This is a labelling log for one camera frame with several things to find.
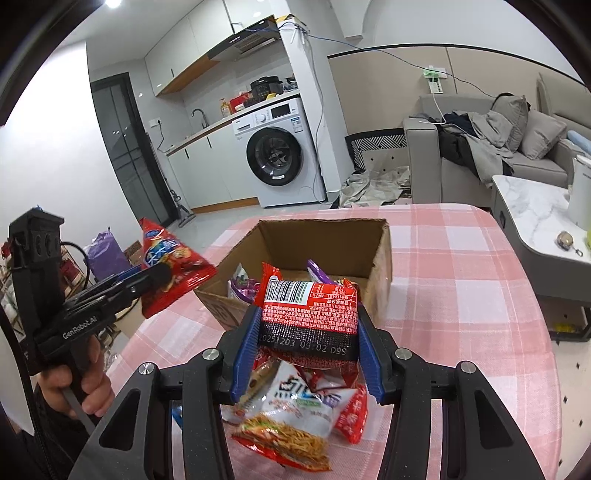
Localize person's left forearm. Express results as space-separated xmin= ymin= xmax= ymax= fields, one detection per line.
xmin=0 ymin=369 xmax=98 ymax=480

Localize black glass door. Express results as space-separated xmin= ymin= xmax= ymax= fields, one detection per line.
xmin=90 ymin=74 xmax=171 ymax=227

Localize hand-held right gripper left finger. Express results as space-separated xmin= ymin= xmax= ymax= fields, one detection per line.
xmin=69 ymin=305 xmax=264 ymax=480

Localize grey sofa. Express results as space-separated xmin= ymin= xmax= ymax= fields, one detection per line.
xmin=402 ymin=74 xmax=591 ymax=204

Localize crumpled grey sheet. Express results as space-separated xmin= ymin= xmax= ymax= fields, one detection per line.
xmin=339 ymin=166 xmax=411 ymax=208

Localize wall socket with green plug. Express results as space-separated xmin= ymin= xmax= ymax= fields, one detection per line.
xmin=422 ymin=66 xmax=448 ymax=95

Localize kitchen counter with cabinets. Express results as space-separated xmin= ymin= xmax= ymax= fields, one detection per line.
xmin=165 ymin=122 xmax=259 ymax=213

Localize marble coffee table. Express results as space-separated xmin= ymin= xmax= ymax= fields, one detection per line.
xmin=490 ymin=174 xmax=591 ymax=342

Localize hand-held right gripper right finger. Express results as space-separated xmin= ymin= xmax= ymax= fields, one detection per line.
xmin=358 ymin=305 xmax=548 ymax=480

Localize pink checked tablecloth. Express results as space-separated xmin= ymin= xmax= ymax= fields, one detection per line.
xmin=108 ymin=203 xmax=561 ymax=480

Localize grey pillow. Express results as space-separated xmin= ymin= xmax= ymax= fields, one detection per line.
xmin=490 ymin=95 xmax=529 ymax=153
xmin=519 ymin=110 xmax=568 ymax=160

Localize dark jacket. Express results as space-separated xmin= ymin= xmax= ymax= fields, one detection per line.
xmin=436 ymin=111 xmax=490 ymax=176

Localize black rice cooker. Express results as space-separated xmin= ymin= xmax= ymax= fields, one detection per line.
xmin=250 ymin=76 xmax=283 ymax=100

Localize white upper cabinets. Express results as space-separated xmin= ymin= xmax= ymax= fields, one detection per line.
xmin=144 ymin=0 xmax=269 ymax=97

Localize black white patterned panel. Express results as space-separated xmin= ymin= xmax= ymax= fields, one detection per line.
xmin=345 ymin=130 xmax=409 ymax=174

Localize purple bag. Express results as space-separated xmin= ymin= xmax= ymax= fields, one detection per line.
xmin=87 ymin=227 xmax=131 ymax=280

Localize white kettle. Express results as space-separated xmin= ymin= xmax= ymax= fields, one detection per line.
xmin=566 ymin=154 xmax=591 ymax=227

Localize range hood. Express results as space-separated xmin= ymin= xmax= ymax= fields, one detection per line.
xmin=210 ymin=21 xmax=282 ymax=61

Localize white noodle packet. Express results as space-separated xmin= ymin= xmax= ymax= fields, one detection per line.
xmin=222 ymin=360 xmax=370 ymax=472

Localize person's left hand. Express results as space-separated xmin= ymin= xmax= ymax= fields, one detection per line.
xmin=39 ymin=338 xmax=116 ymax=419

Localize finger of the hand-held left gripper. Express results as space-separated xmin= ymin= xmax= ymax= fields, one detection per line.
xmin=69 ymin=263 xmax=174 ymax=319
xmin=99 ymin=270 xmax=144 ymax=290

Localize grey garment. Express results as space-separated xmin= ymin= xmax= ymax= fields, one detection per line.
xmin=466 ymin=111 xmax=515 ymax=188

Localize red chip bag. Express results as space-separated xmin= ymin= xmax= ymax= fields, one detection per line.
xmin=139 ymin=217 xmax=218 ymax=319

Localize purple snack packet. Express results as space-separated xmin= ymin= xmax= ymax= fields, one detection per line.
xmin=228 ymin=263 xmax=262 ymax=305
xmin=306 ymin=259 xmax=340 ymax=284

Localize red black noodle packet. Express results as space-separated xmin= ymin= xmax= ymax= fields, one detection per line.
xmin=332 ymin=385 xmax=369 ymax=445
xmin=253 ymin=262 xmax=362 ymax=370

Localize metal ball keychain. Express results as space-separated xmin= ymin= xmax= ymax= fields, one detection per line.
xmin=556 ymin=231 xmax=585 ymax=257

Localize white washing machine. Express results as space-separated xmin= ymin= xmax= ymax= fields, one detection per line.
xmin=233 ymin=97 xmax=326 ymax=208

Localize brown cardboard box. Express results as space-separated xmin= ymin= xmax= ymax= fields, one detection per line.
xmin=124 ymin=240 xmax=146 ymax=266

